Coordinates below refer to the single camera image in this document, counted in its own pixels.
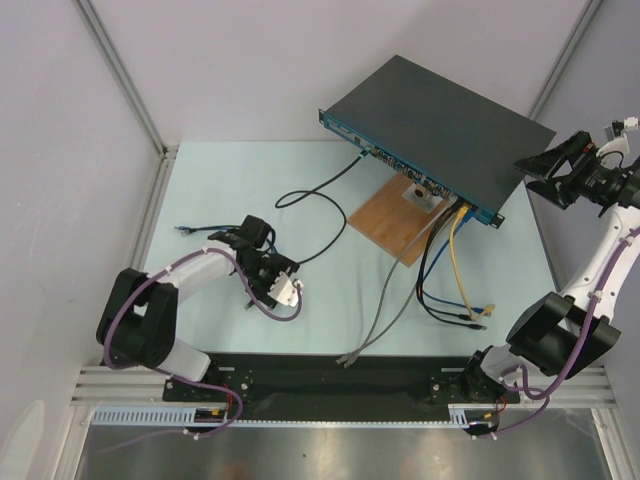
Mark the aluminium front frame rail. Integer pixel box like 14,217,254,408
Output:
71,366,617,409

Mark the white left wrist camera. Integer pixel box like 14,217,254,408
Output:
268,272,304,308

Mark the metal switch stand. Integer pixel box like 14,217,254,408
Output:
402,185,442,213

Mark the grey ethernet cable plugged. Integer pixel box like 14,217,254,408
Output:
331,204,451,364

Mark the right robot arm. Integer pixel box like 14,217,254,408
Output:
456,118,639,403

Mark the blue-faced black network switch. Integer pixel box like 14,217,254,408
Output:
319,55,556,228

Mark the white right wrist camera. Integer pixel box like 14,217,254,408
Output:
596,117,639,160

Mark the left aluminium frame post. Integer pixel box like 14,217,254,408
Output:
74,0,179,160

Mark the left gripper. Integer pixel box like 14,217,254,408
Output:
238,252,299,308

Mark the blue ethernet cable plugged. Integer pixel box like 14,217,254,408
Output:
418,209,489,319

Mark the aluminium frame post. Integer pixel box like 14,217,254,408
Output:
74,0,179,160
527,0,605,121

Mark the black ethernet cable plugged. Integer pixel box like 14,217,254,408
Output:
418,204,487,333

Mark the white slotted cable duct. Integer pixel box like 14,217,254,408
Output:
91,406,496,429

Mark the grey ethernet cable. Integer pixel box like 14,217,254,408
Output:
331,204,451,364
336,220,434,368

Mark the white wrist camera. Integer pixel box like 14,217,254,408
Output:
268,272,304,308
596,117,639,160

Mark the blue ethernet cable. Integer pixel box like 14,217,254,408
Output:
172,224,281,261
418,209,489,319

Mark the black cable teal plug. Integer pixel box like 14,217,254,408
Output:
274,150,368,265

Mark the black ethernet cable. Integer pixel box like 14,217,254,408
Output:
414,204,471,322
418,204,487,333

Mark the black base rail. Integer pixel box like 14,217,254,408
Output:
162,353,504,423

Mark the right aluminium frame post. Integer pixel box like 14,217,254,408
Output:
527,0,605,121

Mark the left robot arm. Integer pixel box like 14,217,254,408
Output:
96,215,303,400

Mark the yellow ethernet cable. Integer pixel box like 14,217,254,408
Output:
449,205,497,321

